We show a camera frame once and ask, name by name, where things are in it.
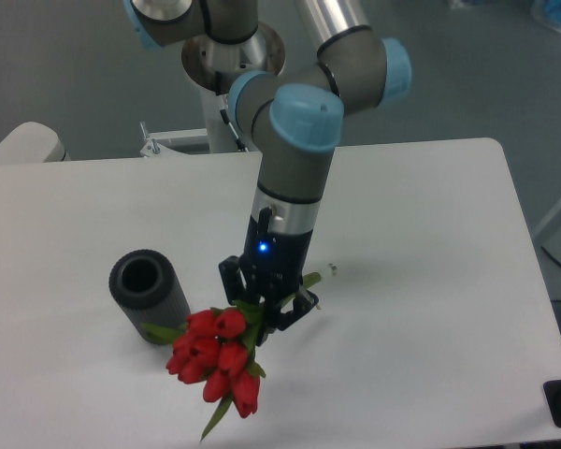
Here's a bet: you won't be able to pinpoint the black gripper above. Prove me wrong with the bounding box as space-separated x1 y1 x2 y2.
218 217 319 343

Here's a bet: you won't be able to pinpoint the red tulip bouquet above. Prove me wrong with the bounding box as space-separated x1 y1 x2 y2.
143 293 266 440

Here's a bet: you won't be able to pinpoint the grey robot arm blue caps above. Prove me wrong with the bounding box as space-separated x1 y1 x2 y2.
124 1 411 341

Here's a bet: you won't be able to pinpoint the black ribbed cylindrical vase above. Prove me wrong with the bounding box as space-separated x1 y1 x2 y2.
108 249 190 345

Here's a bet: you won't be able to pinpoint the white chair backrest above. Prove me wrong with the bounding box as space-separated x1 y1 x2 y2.
0 122 71 166

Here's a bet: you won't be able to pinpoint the black cable on pedestal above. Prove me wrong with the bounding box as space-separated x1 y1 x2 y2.
213 70 250 153

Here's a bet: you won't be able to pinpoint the white metal base bracket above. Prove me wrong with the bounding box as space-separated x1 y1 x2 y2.
139 122 210 158

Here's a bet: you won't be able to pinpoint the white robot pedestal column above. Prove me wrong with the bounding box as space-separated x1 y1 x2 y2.
181 22 285 153

